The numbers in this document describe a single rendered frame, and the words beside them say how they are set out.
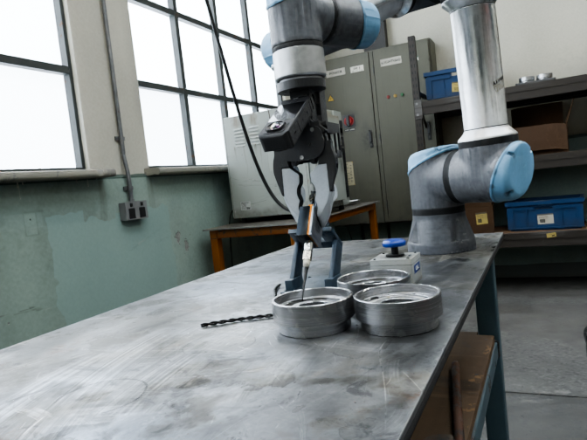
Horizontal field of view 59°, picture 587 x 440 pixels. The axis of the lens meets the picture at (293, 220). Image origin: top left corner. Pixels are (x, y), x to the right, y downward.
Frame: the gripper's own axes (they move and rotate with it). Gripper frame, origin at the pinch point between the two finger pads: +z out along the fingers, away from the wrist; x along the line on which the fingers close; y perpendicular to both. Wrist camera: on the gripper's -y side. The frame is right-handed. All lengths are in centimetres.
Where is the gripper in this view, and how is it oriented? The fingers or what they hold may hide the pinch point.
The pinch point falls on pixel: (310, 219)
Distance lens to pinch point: 75.1
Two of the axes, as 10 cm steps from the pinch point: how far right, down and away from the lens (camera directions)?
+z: 1.1, 9.9, 0.7
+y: 3.8, -1.1, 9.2
